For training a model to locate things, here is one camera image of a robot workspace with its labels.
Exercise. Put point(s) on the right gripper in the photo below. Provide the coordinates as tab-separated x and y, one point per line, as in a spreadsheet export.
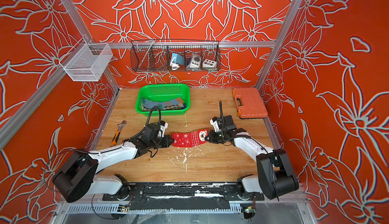
212	139

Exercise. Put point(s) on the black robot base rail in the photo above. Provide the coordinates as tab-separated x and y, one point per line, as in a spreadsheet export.
185	196

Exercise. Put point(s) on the orange tool case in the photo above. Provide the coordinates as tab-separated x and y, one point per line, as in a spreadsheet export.
249	103

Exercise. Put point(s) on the blue white small box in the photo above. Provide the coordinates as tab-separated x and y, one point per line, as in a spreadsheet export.
177	59

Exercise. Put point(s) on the black wire wall basket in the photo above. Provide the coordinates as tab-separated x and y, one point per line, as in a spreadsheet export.
159	55

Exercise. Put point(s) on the orange adjustable wrench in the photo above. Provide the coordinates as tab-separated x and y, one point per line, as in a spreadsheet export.
117	134

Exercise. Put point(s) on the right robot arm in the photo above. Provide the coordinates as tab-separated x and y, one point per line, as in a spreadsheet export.
275	175

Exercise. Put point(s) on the red penguin christmas sock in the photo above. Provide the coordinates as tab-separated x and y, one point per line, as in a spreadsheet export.
189	140

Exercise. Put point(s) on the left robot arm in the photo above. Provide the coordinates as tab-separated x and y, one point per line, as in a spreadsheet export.
80	175

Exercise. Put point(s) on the white power adapter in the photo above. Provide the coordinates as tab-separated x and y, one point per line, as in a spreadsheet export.
194	62

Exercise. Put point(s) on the white dotted box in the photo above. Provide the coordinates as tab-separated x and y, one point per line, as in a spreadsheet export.
209	64

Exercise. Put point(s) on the clear acrylic wall bin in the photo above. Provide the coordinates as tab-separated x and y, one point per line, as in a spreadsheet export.
86	64

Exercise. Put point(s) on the green plastic basket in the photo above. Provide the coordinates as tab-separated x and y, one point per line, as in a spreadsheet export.
164	93

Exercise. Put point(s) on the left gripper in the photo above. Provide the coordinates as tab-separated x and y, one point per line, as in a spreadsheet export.
167	142

